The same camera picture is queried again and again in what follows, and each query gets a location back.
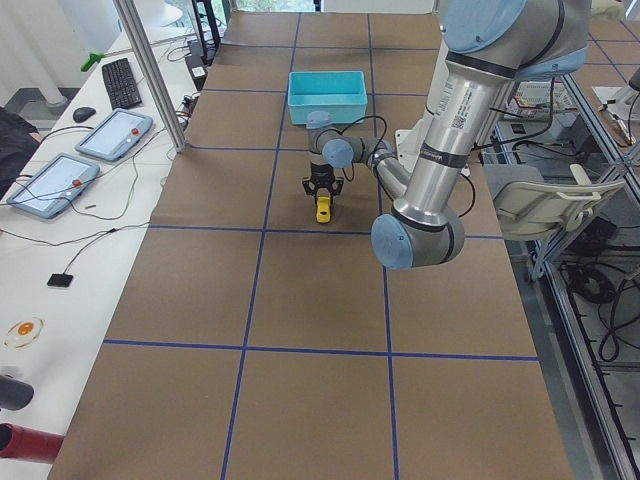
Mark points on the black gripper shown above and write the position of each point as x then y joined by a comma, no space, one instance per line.
320,174

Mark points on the yellow beetle toy car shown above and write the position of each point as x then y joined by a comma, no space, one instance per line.
323,209

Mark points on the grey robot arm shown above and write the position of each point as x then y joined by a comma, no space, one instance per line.
487,45

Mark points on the light blue plastic bin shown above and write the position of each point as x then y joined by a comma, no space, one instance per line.
342,94

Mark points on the beige plastic chair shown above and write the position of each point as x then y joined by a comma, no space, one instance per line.
528,208

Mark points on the upper teach pendant tablet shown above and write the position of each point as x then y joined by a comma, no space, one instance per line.
116,135

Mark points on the teach pendant tablet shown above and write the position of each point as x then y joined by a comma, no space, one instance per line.
116,135
52,189

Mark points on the black keyboard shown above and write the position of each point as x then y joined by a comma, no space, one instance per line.
120,84

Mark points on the black computer mouse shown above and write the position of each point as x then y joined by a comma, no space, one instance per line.
82,114

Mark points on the lower teach pendant tablet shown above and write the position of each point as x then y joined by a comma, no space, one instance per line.
52,189

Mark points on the small black square pad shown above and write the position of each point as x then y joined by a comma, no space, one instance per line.
60,280

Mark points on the black cylinder bottle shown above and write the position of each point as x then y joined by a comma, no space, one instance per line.
14,394

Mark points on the red cylinder bottle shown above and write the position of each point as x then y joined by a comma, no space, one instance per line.
21,443

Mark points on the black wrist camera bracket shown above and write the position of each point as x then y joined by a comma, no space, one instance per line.
314,186

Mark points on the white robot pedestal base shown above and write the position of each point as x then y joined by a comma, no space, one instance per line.
409,141

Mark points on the aluminium frame post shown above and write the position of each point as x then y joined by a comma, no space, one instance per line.
134,29

